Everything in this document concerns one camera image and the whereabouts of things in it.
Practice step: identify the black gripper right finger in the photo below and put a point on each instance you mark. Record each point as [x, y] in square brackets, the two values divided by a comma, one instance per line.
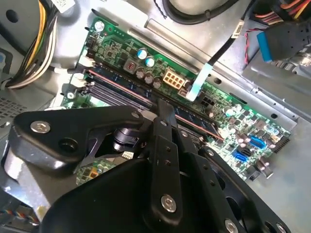
[218, 184]

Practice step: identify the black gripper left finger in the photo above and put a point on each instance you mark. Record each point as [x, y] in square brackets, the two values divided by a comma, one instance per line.
[63, 123]

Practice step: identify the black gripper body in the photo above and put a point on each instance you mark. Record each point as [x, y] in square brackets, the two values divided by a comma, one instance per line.
[109, 201]

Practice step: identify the blue RAM stick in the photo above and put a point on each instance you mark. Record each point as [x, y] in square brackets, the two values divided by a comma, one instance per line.
[116, 80]

